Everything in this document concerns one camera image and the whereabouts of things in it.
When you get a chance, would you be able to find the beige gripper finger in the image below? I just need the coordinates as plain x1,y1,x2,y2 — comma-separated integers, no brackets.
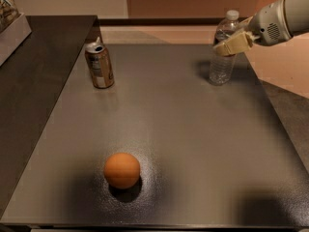
239,16,253,28
212,29,259,57

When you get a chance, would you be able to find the clear plastic water bottle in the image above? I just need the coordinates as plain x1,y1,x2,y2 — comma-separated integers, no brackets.
210,10,239,85

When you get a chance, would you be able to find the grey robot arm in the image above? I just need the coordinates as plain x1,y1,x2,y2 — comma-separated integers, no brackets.
213,0,309,56

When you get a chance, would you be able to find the opened brown soda can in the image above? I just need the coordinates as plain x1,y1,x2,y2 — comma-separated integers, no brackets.
85,37,114,89

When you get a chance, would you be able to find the orange fruit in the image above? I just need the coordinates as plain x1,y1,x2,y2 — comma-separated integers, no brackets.
103,153,141,189

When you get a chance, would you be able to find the dark side table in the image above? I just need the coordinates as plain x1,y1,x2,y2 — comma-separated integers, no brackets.
0,15,100,217

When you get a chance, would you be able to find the white box with snacks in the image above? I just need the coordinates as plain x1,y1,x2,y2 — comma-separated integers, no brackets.
0,0,32,66

